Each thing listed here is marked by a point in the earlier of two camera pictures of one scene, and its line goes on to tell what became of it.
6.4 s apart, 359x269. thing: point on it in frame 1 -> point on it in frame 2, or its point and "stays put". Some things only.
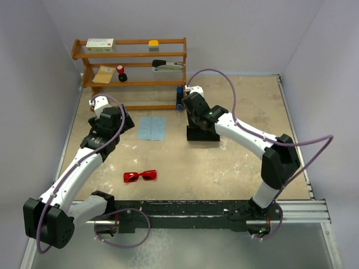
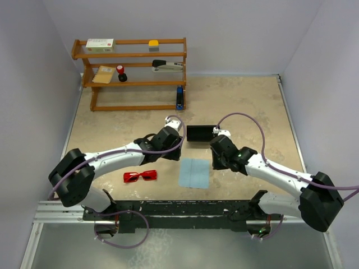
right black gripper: (190, 123) -> (216, 165)
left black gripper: (127, 123) -> (173, 156)
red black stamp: (122, 76) stays put
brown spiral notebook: (104, 74) stays put
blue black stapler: (179, 98) stays put
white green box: (101, 45) stays put
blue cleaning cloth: (152, 128) -> (194, 173)
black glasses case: (193, 134) stays put
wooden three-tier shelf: (141, 74) stays put
